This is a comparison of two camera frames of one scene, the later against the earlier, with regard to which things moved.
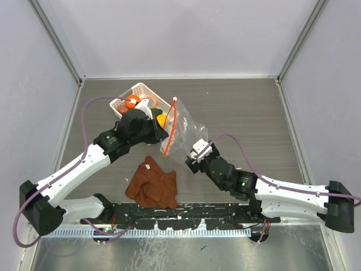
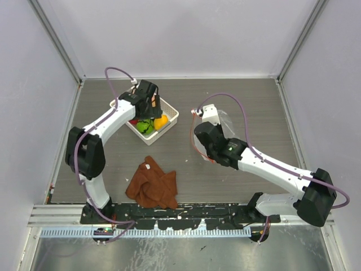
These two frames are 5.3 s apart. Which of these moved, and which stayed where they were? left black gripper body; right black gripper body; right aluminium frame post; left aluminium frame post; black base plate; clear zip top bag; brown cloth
Moved: clear zip top bag; right black gripper body; left black gripper body
Stayed: brown cloth; black base plate; right aluminium frame post; left aluminium frame post
